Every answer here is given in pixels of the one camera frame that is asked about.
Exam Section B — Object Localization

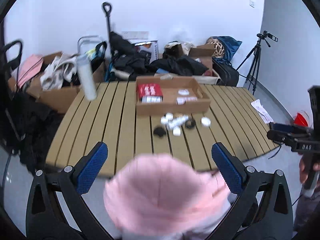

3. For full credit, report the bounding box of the white round jar lid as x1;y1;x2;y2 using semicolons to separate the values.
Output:
201;116;211;127

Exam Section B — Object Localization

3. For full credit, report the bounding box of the black hair scrunchie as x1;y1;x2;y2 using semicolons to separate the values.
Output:
153;126;167;138

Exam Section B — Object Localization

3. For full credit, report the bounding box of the person's right hand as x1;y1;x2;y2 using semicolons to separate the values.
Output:
299;156;319;184

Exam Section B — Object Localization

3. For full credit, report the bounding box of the red plastic cup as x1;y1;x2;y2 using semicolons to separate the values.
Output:
293;110;310;127

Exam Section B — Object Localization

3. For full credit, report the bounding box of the white paper packet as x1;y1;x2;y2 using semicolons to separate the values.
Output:
251;99;274;124

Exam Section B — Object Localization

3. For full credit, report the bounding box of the pink trousered knee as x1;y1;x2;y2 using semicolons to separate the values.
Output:
103;154;231;239

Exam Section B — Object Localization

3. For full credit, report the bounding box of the large cardboard box left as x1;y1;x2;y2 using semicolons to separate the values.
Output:
8;51;106;114

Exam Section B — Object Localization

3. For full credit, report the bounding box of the blue cushion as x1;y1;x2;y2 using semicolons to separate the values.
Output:
217;36;242;62

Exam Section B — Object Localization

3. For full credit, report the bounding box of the white tube bottle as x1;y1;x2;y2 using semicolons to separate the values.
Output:
166;115;189;130

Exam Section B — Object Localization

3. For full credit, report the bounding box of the cardboard tray box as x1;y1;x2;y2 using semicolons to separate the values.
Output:
136;75;210;116

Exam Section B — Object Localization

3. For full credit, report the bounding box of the red book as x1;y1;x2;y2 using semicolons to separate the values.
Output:
137;83;163;99

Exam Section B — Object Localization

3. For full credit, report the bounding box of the white tall bottle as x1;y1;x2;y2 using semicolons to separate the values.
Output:
76;54;97;101

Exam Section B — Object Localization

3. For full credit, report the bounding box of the black clothes pile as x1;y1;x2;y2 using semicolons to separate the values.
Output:
110;32;209;80

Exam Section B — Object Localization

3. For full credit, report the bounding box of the camera tripod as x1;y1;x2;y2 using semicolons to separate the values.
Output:
236;30;278;95

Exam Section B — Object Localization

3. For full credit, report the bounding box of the black cart handle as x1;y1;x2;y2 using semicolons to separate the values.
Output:
101;2;113;57

